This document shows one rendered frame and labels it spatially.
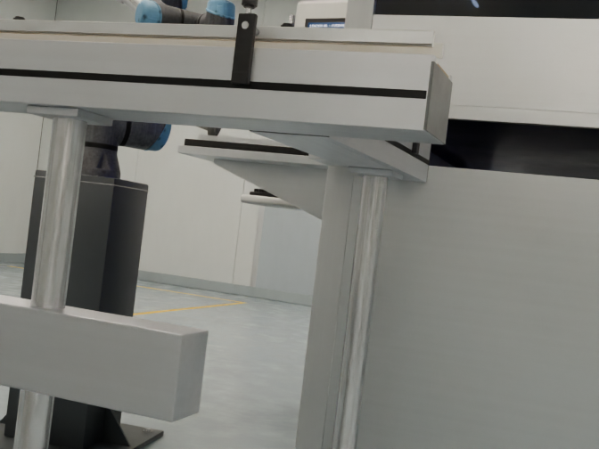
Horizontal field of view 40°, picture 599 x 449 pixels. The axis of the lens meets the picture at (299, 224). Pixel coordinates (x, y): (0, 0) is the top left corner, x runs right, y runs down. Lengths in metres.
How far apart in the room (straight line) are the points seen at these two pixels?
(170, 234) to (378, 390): 6.67
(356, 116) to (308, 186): 1.00
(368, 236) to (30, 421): 0.72
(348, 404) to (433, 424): 0.26
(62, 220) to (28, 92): 0.19
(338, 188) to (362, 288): 0.33
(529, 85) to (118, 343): 1.06
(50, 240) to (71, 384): 0.21
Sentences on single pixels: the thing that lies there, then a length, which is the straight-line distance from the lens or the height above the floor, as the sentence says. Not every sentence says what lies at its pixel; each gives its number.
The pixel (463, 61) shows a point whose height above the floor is 1.11.
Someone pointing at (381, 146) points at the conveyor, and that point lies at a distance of 1.45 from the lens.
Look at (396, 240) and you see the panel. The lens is 1.84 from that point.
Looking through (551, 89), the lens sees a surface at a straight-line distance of 1.83.
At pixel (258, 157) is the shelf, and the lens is 1.98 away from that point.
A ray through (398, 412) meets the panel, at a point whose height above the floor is 0.33.
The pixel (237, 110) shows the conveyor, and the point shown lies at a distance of 1.08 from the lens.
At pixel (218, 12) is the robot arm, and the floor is 1.23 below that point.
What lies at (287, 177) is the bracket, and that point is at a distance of 2.04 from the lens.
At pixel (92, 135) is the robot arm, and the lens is 2.51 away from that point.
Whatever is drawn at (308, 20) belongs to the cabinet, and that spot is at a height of 1.47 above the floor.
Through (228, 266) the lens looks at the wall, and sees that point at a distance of 8.13.
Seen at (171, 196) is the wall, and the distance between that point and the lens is 8.45.
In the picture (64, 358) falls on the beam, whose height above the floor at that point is 0.49.
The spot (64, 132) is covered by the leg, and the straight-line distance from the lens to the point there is 1.27.
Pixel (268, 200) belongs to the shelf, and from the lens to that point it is 2.82.
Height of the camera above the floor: 0.71
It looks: level
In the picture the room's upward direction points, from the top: 7 degrees clockwise
